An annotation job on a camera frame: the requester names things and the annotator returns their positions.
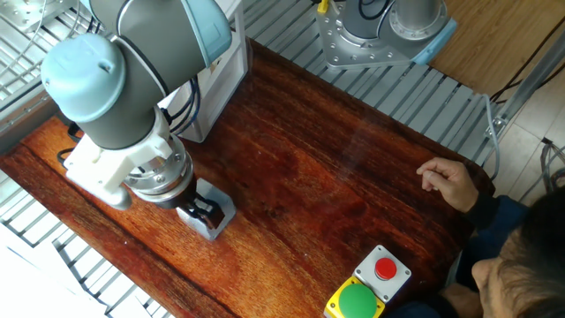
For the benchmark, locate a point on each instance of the dark blue sleeved forearm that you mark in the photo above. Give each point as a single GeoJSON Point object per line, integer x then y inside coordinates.
{"type": "Point", "coordinates": [490, 225]}

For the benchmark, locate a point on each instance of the small grey box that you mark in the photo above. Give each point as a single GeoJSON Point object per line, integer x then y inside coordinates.
{"type": "Point", "coordinates": [218, 196]}

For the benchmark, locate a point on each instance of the grey box with red button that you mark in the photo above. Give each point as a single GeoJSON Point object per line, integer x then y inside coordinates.
{"type": "Point", "coordinates": [383, 270]}

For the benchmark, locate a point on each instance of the person's bare hand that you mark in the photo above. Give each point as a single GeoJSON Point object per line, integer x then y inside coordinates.
{"type": "Point", "coordinates": [450, 181]}
{"type": "Point", "coordinates": [461, 302]}

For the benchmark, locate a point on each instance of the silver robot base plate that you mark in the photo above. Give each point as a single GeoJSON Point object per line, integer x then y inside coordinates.
{"type": "Point", "coordinates": [340, 44]}

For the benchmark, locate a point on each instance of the person head with dark hair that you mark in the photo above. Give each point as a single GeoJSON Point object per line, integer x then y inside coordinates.
{"type": "Point", "coordinates": [529, 274]}

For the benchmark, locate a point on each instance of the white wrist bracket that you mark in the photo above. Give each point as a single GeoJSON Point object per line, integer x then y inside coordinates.
{"type": "Point", "coordinates": [110, 165]}

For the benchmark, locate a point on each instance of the aluminium slatted workbench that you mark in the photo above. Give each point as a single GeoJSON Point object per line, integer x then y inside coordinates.
{"type": "Point", "coordinates": [397, 97]}

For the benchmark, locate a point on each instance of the white plastic drawer cabinet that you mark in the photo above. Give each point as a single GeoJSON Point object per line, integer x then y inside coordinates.
{"type": "Point", "coordinates": [220, 75]}

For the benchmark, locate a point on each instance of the yellow box with green button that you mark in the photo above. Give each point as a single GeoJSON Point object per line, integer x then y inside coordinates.
{"type": "Point", "coordinates": [357, 302]}

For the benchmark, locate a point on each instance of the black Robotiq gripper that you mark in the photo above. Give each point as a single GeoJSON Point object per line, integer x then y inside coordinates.
{"type": "Point", "coordinates": [178, 194]}

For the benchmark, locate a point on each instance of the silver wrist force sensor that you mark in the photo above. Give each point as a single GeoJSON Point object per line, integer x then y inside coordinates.
{"type": "Point", "coordinates": [165, 170]}

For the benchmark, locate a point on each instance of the yellow clip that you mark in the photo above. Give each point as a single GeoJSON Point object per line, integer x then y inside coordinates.
{"type": "Point", "coordinates": [323, 6]}

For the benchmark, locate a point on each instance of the aluminium frame rail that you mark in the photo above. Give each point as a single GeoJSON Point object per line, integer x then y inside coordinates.
{"type": "Point", "coordinates": [22, 119]}
{"type": "Point", "coordinates": [525, 88]}

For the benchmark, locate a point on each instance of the white paper sheets stack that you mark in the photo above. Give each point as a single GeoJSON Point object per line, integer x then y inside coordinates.
{"type": "Point", "coordinates": [39, 282]}

